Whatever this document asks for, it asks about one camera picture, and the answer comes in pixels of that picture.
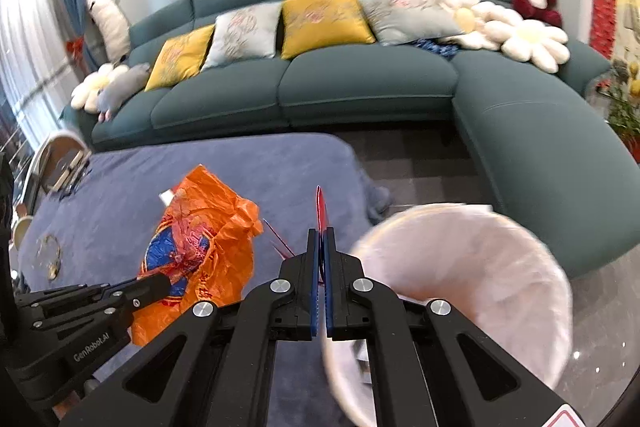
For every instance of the chair with items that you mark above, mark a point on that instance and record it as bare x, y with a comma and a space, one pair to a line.
49, 163

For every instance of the light grey cushion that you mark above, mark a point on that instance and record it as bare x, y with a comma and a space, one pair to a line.
244, 34
396, 22

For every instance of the potted plants with orchids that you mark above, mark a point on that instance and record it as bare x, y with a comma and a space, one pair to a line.
621, 90

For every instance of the light grey cushion left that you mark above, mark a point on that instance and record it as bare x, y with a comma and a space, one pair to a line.
244, 34

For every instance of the white flower pillow left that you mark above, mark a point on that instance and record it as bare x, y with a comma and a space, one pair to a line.
84, 96

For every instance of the round wire ornament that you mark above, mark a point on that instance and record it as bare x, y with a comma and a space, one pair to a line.
48, 258

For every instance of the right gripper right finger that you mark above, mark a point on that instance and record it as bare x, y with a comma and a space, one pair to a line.
328, 249

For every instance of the blue patterned cloth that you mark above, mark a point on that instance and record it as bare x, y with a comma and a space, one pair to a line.
445, 50

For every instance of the yellow cushion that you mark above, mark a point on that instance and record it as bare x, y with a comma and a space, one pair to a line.
180, 58
317, 24

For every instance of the light grey cushion right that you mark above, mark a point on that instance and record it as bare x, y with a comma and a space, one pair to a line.
396, 22

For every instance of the white long plush toy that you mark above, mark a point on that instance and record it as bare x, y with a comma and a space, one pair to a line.
113, 27

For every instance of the yellow cushion left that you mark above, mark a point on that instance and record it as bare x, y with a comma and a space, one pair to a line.
180, 58

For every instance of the white lined trash bin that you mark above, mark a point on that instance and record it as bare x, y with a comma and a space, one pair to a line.
449, 315

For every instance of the red framed wall art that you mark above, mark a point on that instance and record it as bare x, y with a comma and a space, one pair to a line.
614, 32

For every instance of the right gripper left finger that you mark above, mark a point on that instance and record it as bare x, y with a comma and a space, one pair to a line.
312, 269

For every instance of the red envelope packet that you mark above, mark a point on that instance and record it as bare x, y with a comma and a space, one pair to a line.
322, 213

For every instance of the blue-grey table cloth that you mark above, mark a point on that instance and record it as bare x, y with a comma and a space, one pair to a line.
167, 205

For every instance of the orange plastic bag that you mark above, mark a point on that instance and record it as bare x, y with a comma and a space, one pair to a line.
204, 244

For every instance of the white flower pillow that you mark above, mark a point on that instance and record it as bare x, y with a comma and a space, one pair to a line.
84, 96
527, 41
471, 16

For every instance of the teal sectional sofa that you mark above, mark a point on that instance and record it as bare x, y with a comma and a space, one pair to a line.
547, 159

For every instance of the yellow cushion centre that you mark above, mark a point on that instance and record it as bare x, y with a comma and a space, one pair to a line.
317, 24

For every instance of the grey plush toy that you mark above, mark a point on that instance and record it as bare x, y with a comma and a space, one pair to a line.
121, 89

